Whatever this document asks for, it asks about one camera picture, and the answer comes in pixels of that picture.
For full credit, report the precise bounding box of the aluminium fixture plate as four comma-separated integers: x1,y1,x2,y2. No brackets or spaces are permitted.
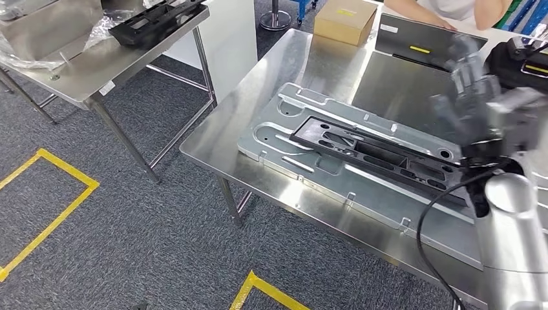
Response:
237,82,487,271

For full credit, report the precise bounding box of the blue metal shelf rack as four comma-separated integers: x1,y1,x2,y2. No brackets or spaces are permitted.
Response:
295,0,320,25

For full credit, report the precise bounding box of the grey metal sheet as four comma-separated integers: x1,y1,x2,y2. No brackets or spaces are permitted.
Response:
352,50,461,140

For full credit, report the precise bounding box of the white partition panel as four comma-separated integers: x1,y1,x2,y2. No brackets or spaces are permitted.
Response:
163,0,258,105

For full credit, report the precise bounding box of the stainless steel table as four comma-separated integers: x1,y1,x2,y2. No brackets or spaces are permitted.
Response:
0,0,218,185

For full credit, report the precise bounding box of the person's right hand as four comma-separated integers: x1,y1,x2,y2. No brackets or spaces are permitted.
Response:
428,17,458,32

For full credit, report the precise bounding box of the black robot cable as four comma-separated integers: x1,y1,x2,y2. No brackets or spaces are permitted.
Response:
416,164,512,310

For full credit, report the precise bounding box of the person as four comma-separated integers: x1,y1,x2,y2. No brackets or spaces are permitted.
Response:
383,0,514,32

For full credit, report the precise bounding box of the chrome barrier stanchion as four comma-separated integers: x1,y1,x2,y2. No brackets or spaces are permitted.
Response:
258,0,293,32

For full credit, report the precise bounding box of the black flat board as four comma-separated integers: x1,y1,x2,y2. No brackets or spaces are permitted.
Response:
375,12,489,73

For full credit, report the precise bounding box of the yellow floor tape square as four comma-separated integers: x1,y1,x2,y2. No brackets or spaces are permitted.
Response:
0,148,101,284
229,270,310,310

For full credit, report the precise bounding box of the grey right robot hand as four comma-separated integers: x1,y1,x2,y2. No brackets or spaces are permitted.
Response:
430,33,505,150

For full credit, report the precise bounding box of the stainless steel workbench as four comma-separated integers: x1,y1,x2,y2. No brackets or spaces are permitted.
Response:
180,27,548,310

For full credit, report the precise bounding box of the black plastic frame stack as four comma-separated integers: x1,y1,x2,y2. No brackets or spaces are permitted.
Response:
107,0,209,49

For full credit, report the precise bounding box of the brown cardboard box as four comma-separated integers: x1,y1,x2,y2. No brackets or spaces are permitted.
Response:
313,0,379,47

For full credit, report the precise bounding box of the blue plastic crate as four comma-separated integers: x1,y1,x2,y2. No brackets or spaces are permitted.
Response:
492,0,548,36

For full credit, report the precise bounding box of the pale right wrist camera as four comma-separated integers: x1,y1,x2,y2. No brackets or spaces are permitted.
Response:
485,87,548,150

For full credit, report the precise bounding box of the black plastic frame part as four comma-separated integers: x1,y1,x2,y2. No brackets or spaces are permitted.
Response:
289,115,474,207

